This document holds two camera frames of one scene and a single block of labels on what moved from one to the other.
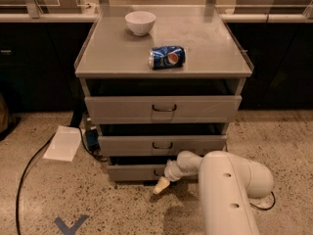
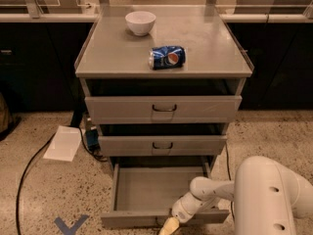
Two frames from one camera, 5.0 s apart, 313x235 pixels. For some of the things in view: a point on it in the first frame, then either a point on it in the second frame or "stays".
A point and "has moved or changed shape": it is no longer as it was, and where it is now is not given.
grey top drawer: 162,110 stays
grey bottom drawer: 136,171 has moved or changed shape
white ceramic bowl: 140,23 stays
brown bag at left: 4,114 stays
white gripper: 171,172 to 181,211
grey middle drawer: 160,145 stays
